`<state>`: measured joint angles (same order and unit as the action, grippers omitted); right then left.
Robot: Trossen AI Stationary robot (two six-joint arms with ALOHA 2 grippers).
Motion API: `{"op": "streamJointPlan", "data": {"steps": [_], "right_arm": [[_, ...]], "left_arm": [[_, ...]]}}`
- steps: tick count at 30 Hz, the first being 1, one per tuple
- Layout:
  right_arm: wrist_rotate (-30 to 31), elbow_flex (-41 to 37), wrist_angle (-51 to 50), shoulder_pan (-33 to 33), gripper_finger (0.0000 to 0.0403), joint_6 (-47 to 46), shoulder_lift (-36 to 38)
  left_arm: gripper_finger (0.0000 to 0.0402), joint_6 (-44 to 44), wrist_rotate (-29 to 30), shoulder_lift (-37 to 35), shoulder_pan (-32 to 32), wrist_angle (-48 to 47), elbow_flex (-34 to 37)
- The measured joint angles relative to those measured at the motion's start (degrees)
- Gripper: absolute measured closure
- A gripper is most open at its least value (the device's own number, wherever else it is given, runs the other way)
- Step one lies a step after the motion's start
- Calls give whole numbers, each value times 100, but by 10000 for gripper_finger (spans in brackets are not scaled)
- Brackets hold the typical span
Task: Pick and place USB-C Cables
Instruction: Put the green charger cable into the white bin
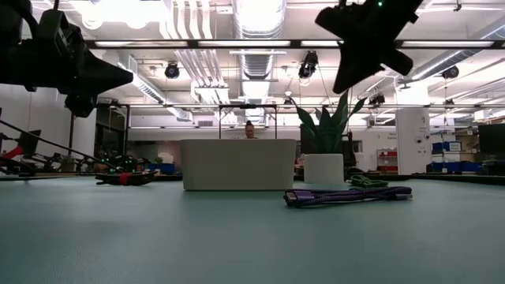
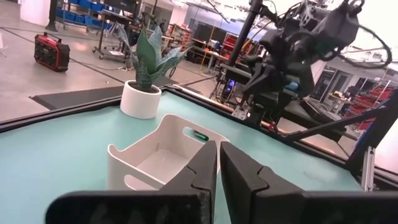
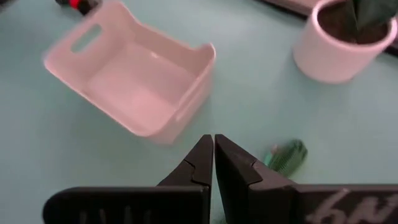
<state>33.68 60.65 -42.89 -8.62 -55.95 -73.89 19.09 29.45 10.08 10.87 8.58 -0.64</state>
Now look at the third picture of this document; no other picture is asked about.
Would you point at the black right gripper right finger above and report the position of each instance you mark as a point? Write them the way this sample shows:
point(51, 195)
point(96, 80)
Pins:
point(248, 199)

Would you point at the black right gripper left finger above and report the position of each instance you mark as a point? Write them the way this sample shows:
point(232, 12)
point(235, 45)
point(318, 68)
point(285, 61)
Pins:
point(186, 202)

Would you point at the white plastic storage bin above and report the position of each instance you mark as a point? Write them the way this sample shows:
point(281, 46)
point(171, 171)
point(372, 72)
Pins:
point(133, 90)

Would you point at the white cylindrical plant pot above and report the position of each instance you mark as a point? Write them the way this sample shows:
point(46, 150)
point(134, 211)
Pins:
point(326, 59)

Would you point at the green snake plant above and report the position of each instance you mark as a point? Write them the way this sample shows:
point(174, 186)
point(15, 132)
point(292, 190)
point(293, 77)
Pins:
point(373, 12)

